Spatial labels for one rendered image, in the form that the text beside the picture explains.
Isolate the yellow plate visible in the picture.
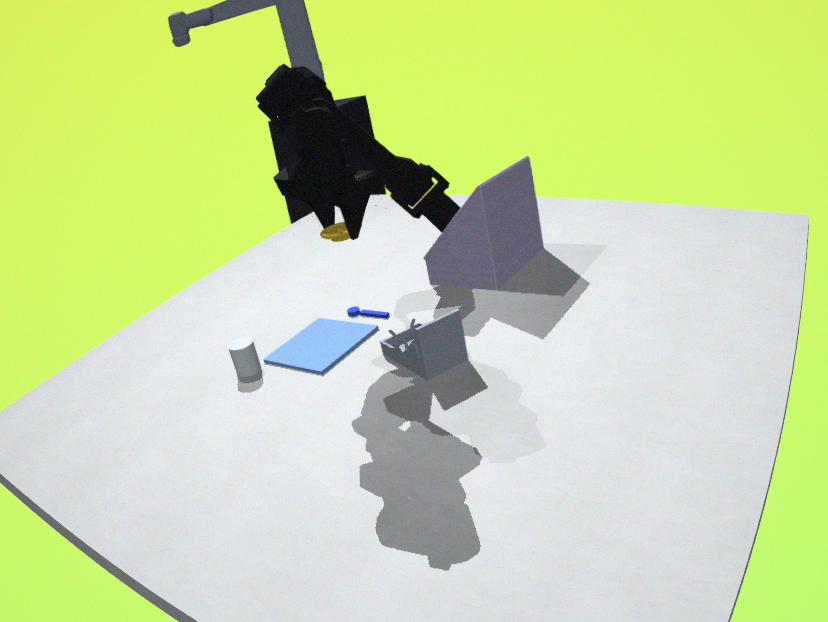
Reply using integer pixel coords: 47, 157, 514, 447
320, 222, 350, 242

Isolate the light blue flat mat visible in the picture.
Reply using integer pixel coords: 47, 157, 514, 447
263, 318, 379, 375

